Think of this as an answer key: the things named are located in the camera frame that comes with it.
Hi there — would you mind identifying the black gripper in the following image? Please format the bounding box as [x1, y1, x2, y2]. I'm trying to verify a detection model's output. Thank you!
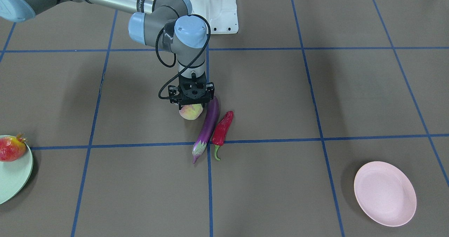
[168, 74, 215, 106]

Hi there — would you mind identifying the yellow pink peach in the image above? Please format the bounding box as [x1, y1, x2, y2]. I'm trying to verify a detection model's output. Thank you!
[179, 104, 203, 120]

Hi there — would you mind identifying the purple eggplant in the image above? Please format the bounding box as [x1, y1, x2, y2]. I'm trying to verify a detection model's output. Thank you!
[192, 96, 220, 164]

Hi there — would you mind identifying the red chili pepper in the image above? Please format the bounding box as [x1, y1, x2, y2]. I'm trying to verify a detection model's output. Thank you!
[212, 110, 234, 161]

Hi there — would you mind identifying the red pomegranate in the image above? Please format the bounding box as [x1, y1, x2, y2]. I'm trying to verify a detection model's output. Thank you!
[0, 133, 27, 162]

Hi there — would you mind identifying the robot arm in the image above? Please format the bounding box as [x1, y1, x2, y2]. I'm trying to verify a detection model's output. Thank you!
[1, 0, 215, 107]

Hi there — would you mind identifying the light green plate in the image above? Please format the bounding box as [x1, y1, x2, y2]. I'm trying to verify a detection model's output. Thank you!
[0, 141, 34, 204]

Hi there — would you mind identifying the pink plate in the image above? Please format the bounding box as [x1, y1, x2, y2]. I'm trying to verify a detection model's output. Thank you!
[353, 161, 417, 227]

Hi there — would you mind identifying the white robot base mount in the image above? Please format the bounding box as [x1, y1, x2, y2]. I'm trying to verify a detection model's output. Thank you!
[190, 0, 239, 34]

